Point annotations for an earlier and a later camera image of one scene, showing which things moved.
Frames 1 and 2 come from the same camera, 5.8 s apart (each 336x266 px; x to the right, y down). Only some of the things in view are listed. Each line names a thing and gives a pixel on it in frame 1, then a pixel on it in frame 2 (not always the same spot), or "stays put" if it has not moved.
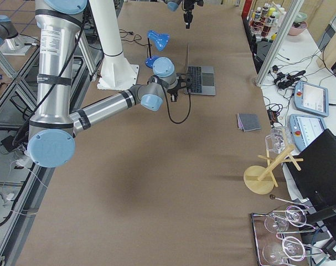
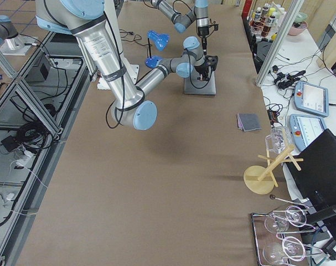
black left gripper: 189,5 -> 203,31
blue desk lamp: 159,40 stays put
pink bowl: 297,27 stays put
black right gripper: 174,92 -> 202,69
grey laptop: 203,78 stays put
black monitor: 319,170 stays put
